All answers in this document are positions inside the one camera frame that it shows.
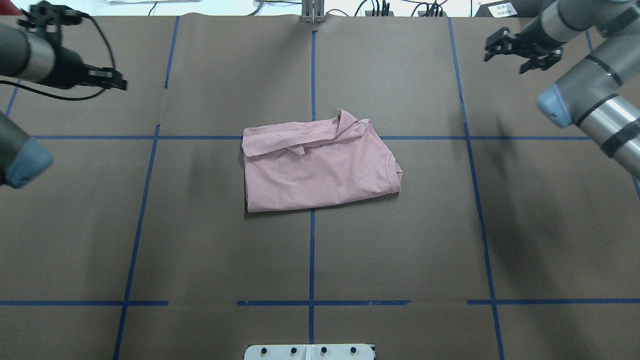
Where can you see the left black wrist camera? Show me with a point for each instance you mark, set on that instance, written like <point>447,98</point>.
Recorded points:
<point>46,20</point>

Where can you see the black box device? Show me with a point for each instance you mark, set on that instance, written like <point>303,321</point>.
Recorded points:
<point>510,8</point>

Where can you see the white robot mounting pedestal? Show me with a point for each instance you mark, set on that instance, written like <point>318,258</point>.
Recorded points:
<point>331,351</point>

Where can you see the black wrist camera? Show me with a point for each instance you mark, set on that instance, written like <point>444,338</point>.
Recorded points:
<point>544,62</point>
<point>46,20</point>

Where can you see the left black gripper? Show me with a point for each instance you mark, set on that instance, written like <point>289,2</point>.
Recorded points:
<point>70,67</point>

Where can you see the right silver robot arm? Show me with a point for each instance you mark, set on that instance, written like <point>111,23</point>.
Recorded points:
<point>586,96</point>

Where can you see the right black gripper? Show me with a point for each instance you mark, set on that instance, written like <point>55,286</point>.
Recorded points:
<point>530,39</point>

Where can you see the pink Snoopy t-shirt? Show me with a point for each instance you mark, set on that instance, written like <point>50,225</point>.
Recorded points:
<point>313,164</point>

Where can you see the aluminium frame post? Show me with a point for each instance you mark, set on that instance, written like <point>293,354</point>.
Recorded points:
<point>313,11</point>

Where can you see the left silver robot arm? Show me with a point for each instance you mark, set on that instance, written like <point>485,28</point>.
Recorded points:
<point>36,73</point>

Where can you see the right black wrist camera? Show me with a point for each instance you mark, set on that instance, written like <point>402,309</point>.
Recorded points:
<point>544,62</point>

